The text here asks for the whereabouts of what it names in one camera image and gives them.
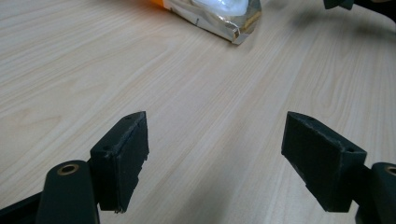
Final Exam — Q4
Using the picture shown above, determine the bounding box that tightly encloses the silver foil snack bag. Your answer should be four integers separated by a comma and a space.
150, 0, 263, 46

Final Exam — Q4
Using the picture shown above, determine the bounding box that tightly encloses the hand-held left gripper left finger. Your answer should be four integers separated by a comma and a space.
89, 110, 150, 215

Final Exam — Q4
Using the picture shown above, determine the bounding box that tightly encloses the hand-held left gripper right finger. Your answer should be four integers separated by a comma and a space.
280, 110, 368, 214

